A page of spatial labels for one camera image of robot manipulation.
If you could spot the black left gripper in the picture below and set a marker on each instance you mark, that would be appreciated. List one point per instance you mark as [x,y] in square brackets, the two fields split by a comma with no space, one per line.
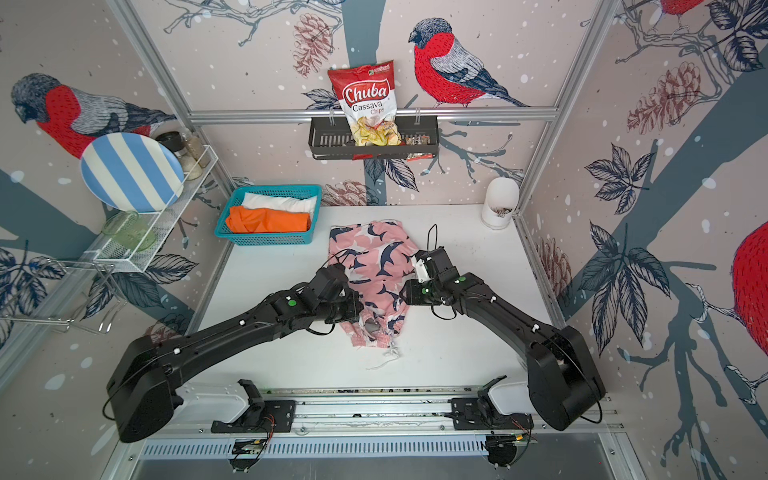
[355,310]

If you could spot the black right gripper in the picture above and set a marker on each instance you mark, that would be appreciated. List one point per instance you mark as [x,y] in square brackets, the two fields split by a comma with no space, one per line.
[411,297]

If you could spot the pink patterned cloth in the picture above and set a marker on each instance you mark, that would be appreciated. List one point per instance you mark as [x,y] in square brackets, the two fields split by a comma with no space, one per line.
[376,257]

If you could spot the orange cloth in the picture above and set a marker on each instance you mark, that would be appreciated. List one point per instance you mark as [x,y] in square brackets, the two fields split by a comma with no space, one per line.
[242,220]

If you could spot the white shorts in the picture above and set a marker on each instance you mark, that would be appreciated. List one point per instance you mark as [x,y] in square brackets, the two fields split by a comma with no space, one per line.
[287,204]

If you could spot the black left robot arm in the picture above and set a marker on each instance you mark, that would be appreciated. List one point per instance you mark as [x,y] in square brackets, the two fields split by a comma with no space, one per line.
[142,389]

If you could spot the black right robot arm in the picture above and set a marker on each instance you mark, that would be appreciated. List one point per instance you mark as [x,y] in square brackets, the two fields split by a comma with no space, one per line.
[562,377]

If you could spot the teal plastic basket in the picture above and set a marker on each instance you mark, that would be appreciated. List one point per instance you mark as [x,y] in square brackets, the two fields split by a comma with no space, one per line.
[294,191]

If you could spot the white mannequin head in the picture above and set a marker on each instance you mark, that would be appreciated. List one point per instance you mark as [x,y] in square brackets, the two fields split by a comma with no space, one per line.
[501,200]

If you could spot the beige spice jar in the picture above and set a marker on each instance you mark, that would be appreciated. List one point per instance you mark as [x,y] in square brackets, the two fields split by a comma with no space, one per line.
[193,159]

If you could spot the red Chuba chips bag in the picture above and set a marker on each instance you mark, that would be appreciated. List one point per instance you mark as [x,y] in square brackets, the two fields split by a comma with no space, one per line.
[367,97]

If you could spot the green glass cup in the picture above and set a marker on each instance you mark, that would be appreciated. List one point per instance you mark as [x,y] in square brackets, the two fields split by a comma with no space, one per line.
[130,231]

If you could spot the dark lid spice jar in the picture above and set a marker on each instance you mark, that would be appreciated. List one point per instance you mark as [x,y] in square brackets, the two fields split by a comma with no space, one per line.
[172,140]

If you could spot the blue white striped plate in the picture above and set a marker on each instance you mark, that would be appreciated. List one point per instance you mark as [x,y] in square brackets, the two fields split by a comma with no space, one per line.
[132,172]

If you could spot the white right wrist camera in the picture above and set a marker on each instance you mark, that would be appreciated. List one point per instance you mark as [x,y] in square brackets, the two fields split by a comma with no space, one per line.
[420,269]

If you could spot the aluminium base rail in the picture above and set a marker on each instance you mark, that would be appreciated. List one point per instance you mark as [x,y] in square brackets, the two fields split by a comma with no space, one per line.
[318,411]

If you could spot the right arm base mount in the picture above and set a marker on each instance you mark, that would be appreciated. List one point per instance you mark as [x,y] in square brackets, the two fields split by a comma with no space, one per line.
[480,413]

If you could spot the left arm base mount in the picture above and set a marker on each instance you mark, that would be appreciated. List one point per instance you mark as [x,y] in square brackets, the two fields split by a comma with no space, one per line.
[271,416]

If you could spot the clear acrylic wall shelf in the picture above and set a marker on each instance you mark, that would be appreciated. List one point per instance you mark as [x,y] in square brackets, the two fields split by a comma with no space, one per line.
[156,227]

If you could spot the metal wire rack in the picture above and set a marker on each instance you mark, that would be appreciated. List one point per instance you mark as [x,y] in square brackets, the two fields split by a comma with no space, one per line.
[64,295]

